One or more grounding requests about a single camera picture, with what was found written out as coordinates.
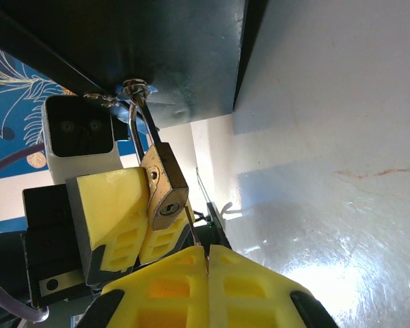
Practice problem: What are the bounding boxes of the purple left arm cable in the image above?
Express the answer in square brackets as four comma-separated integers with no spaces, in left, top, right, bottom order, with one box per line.
[0,142,51,324]

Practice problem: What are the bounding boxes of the starry night painting box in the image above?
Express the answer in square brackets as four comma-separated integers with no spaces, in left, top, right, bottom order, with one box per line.
[0,0,269,129]

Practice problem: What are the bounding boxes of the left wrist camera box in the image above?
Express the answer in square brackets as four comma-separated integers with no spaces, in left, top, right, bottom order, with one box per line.
[42,94,124,185]

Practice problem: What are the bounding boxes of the small metal key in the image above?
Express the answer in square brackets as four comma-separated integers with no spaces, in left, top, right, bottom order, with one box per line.
[183,204,213,274]

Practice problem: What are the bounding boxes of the brass padlock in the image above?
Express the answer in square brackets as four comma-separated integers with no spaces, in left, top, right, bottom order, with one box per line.
[122,79,189,232]

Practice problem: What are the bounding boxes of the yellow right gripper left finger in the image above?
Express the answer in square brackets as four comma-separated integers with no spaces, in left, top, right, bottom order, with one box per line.
[77,245,210,328]

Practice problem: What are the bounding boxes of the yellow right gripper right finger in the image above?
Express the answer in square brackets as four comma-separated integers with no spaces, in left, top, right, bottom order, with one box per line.
[208,243,339,328]

